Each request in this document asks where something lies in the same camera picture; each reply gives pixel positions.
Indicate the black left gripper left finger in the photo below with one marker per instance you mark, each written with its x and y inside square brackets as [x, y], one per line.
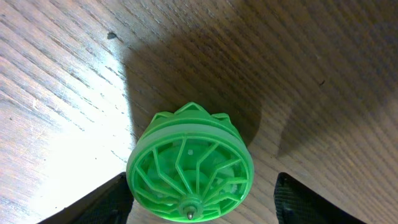
[110, 203]

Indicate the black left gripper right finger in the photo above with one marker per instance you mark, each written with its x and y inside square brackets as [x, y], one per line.
[295, 203]

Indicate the green spinning top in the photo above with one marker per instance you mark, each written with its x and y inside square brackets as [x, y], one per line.
[190, 166]

